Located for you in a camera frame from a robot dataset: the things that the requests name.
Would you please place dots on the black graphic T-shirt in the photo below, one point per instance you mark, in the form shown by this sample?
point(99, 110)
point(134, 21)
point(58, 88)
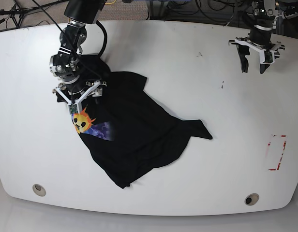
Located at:
point(128, 134)

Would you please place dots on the table grommet hole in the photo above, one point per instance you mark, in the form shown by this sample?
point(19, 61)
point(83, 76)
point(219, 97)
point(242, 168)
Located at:
point(252, 199)
point(39, 190)

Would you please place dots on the right table grommet hole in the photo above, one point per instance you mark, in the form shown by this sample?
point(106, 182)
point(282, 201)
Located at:
point(252, 199)

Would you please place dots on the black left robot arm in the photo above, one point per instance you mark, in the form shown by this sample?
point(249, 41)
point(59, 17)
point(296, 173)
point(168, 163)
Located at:
point(261, 23)

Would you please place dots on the black tripod stand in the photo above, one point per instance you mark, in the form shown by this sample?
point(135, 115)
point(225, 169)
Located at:
point(17, 13)

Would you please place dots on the red tape rectangle marking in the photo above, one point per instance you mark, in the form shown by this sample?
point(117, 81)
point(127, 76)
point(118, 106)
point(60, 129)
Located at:
point(274, 152)

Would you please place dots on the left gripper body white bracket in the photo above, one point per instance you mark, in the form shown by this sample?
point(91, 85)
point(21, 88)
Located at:
point(259, 40)

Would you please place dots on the left table grommet hole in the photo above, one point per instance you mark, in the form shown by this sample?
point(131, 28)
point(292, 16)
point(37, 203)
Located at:
point(39, 190)

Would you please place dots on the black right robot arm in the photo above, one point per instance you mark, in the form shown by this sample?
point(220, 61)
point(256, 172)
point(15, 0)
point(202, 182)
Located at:
point(80, 76)

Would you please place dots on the white power strip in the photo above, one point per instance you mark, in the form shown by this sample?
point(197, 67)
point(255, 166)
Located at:
point(290, 12)

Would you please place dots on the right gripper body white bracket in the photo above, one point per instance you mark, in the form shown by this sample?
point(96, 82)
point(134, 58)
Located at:
point(75, 96)

